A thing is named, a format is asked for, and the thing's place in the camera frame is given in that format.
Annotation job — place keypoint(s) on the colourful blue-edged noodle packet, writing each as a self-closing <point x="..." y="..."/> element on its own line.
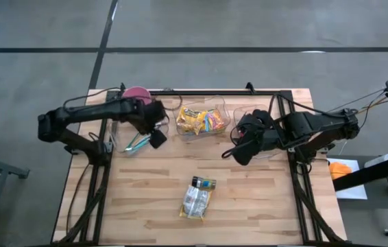
<point x="207" y="121"/>

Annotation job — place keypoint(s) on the pink bowl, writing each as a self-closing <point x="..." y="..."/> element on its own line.
<point x="135" y="92"/>

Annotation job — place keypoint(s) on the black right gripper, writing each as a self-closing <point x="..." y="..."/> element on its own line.
<point x="266" y="139"/>

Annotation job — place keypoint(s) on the yellow noodle packet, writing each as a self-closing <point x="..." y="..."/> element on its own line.
<point x="187" y="120"/>

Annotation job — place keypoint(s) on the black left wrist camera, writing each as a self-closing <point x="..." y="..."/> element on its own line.
<point x="158" y="138"/>

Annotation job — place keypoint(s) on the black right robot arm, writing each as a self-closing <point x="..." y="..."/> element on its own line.
<point x="317" y="125"/>

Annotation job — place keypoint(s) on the clear plastic bin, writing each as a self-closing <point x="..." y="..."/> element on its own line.
<point x="238" y="111"/>
<point x="226" y="106"/>
<point x="118" y="137"/>

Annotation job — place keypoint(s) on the green-label spice jar black cap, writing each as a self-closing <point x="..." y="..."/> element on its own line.
<point x="204" y="183"/>

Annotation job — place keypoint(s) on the black aluminium table frame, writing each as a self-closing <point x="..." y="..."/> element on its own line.
<point x="197" y="92"/>

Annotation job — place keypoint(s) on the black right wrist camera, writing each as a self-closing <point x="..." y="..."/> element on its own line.
<point x="254" y="119"/>

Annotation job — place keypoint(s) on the orange object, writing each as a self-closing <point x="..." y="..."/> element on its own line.
<point x="339" y="171"/>

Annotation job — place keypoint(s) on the white paper sheet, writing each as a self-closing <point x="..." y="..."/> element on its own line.
<point x="351" y="192"/>

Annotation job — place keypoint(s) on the grey metal stand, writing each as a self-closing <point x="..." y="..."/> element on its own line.
<point x="5" y="167"/>

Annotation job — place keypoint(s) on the red green ramen packet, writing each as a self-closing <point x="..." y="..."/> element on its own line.
<point x="218" y="120"/>

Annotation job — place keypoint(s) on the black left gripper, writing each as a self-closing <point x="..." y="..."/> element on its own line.
<point x="147" y="116"/>

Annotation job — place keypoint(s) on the iridescent rainbow spoon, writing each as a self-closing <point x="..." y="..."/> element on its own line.
<point x="133" y="141"/>

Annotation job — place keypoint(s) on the white plastic container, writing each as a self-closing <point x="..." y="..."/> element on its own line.
<point x="379" y="160"/>

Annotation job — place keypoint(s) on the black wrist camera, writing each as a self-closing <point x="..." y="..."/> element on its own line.
<point x="158" y="138"/>
<point x="254" y="119"/>

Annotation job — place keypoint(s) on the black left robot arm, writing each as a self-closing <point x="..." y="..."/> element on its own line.
<point x="77" y="111"/>

